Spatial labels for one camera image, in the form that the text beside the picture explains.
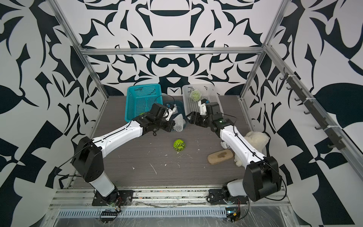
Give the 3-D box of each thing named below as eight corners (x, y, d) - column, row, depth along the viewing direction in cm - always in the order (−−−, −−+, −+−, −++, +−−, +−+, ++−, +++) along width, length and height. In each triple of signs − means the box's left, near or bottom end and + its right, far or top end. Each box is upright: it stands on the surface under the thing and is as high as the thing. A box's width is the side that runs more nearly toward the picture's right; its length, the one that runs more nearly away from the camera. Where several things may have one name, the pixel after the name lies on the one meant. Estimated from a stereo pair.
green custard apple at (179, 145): (172, 150, 93) (172, 145, 88) (177, 142, 96) (176, 137, 91) (181, 154, 91) (181, 149, 86) (185, 146, 94) (185, 141, 89)
